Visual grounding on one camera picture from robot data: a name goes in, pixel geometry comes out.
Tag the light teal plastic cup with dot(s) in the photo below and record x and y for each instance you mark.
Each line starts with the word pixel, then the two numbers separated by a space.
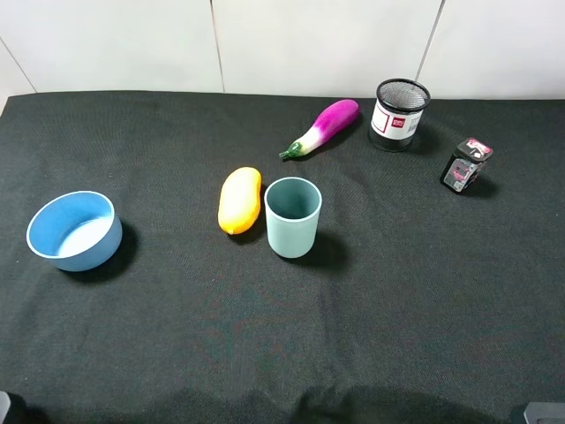
pixel 293 207

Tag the grey object bottom right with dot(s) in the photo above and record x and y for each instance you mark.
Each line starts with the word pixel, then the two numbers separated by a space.
pixel 544 413

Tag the yellow toy mango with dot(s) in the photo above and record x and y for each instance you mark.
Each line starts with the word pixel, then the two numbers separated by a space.
pixel 239 205

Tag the purple toy eggplant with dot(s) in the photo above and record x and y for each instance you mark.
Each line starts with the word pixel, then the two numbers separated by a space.
pixel 332 120

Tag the black mesh pen holder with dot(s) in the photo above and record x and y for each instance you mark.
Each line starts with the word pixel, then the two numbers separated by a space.
pixel 399 106

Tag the small black clip box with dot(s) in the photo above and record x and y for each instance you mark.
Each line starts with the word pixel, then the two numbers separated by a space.
pixel 467 160

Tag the blue bowl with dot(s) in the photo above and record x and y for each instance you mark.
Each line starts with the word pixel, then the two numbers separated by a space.
pixel 75 232

